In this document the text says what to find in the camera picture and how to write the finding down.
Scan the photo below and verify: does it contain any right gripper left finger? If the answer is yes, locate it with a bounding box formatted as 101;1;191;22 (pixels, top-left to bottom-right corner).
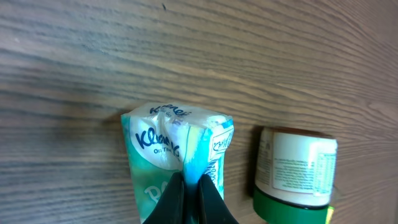
144;172;185;224

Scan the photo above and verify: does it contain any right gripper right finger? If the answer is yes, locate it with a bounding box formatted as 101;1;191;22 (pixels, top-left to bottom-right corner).
198;174;238;224

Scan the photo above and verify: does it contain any teal Kleenex tissue pack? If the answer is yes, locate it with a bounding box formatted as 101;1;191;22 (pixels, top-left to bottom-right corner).
121;103;234;222

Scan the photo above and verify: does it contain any green lidded white jar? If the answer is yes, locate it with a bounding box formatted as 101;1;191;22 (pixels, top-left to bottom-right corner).
253;128;338;224

